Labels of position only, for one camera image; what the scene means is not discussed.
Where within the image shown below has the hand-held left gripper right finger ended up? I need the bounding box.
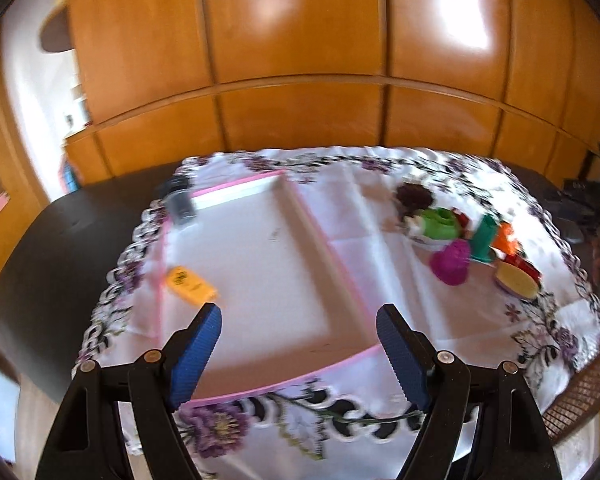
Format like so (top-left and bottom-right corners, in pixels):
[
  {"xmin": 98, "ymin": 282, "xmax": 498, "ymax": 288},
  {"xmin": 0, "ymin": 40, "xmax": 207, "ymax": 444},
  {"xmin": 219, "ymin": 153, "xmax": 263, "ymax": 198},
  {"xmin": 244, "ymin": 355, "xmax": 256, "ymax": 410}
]
[{"xmin": 376, "ymin": 303, "xmax": 563, "ymax": 480}]

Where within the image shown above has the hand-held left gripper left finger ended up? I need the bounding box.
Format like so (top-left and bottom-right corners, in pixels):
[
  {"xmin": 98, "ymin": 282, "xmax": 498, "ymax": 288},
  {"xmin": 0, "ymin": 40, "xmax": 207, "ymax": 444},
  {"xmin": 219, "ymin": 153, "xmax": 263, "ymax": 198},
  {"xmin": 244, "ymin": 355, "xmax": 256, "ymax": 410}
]
[{"xmin": 35, "ymin": 302, "xmax": 224, "ymax": 480}]

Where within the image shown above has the white tray with pink rim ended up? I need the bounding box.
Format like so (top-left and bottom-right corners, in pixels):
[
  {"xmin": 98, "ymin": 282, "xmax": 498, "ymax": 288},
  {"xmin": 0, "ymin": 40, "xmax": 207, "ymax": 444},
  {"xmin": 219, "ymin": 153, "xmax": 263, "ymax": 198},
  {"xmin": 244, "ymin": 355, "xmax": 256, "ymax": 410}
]
[{"xmin": 156, "ymin": 170, "xmax": 383, "ymax": 406}]

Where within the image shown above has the magenta perforated plastic piece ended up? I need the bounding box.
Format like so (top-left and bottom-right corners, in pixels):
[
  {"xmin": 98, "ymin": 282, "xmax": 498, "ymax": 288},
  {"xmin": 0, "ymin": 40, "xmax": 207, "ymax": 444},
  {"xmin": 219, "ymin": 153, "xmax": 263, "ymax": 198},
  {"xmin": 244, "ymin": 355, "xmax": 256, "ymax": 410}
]
[{"xmin": 429, "ymin": 239, "xmax": 471, "ymax": 287}]

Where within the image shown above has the green plug-in device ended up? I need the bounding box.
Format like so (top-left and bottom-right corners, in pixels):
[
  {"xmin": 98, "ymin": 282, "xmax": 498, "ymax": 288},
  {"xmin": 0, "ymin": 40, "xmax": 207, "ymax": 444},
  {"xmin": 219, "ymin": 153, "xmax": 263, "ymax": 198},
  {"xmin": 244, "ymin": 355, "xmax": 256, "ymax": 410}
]
[{"xmin": 405, "ymin": 207, "xmax": 463, "ymax": 252}]

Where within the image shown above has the round yellow and purple case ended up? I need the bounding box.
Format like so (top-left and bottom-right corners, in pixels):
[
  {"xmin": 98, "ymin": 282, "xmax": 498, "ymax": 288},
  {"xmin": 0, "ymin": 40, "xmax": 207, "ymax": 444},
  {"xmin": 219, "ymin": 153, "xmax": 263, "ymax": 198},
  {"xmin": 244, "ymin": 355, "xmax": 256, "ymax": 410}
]
[{"xmin": 495, "ymin": 262, "xmax": 541, "ymax": 301}]

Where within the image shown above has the teal plastic piece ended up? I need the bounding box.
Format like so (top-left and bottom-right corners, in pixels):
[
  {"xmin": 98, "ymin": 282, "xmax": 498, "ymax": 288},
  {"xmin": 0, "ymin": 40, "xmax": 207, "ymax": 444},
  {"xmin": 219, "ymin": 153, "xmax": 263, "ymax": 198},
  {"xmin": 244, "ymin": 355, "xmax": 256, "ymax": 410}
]
[{"xmin": 470, "ymin": 214, "xmax": 497, "ymax": 264}]

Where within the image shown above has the orange perforated block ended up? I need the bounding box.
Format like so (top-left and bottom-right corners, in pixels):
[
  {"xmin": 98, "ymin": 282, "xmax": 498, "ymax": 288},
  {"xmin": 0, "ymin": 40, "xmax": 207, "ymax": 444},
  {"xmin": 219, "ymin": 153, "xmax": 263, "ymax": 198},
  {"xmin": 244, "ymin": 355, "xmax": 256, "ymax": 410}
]
[{"xmin": 491, "ymin": 222, "xmax": 524, "ymax": 261}]

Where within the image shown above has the yellow-orange block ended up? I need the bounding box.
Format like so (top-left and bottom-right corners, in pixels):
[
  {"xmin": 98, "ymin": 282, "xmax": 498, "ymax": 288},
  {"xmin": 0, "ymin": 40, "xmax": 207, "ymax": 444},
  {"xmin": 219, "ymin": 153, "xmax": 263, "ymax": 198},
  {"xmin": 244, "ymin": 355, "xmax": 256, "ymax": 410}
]
[{"xmin": 166, "ymin": 266, "xmax": 220, "ymax": 306}]

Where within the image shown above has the floral embroidered white tablecloth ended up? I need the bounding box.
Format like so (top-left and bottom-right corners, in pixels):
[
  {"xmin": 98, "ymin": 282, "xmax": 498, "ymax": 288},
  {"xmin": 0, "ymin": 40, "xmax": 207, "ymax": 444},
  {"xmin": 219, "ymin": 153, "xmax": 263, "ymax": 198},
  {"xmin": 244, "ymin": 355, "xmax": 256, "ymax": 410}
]
[{"xmin": 71, "ymin": 146, "xmax": 600, "ymax": 480}]

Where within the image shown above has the clear vial with black cap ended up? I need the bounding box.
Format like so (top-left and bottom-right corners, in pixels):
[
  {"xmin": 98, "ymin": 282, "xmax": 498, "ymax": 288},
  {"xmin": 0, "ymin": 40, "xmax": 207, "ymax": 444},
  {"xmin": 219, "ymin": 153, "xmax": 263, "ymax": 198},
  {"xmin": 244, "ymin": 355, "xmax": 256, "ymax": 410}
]
[{"xmin": 155, "ymin": 175, "xmax": 198, "ymax": 227}]

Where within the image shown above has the brown peacock ornament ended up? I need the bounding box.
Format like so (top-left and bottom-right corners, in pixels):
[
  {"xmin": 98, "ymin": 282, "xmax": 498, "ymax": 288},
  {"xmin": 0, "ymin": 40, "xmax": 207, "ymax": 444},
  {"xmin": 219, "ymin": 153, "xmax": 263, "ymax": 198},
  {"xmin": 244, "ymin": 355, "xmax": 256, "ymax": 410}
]
[{"xmin": 395, "ymin": 182, "xmax": 434, "ymax": 222}]

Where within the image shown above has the red cylindrical case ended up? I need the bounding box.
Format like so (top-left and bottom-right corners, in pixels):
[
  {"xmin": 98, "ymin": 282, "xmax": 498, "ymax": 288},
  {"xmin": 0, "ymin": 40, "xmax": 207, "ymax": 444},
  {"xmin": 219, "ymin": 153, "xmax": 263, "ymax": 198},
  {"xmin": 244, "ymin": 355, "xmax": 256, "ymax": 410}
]
[{"xmin": 505, "ymin": 253, "xmax": 542, "ymax": 282}]

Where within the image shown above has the dark round table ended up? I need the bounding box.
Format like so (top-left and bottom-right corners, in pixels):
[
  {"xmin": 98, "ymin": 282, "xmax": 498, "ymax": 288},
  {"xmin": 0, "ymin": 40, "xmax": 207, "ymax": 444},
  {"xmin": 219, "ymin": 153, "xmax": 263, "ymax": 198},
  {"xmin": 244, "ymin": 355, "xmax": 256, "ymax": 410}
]
[{"xmin": 0, "ymin": 159, "xmax": 600, "ymax": 461}]

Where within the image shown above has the wicker chair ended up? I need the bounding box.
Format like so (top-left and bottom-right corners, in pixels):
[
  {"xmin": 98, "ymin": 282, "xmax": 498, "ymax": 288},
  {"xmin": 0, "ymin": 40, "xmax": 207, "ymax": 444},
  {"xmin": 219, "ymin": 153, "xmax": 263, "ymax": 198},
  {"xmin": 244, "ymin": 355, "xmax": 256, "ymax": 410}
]
[{"xmin": 540, "ymin": 330, "xmax": 600, "ymax": 447}]

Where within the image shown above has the wooden panelled cabinet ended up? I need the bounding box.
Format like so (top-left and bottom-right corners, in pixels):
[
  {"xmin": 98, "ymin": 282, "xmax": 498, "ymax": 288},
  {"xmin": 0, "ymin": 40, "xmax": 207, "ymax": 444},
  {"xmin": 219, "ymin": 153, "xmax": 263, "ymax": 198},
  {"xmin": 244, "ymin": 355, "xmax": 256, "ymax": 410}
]
[{"xmin": 62, "ymin": 0, "xmax": 600, "ymax": 196}]

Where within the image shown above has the dark cables and equipment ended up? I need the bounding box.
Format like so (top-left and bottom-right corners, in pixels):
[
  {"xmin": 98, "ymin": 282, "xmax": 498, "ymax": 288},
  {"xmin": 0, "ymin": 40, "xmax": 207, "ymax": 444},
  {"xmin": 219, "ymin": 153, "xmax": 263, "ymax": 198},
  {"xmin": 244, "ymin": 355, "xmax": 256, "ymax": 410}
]
[{"xmin": 550, "ymin": 175, "xmax": 600, "ymax": 243}]

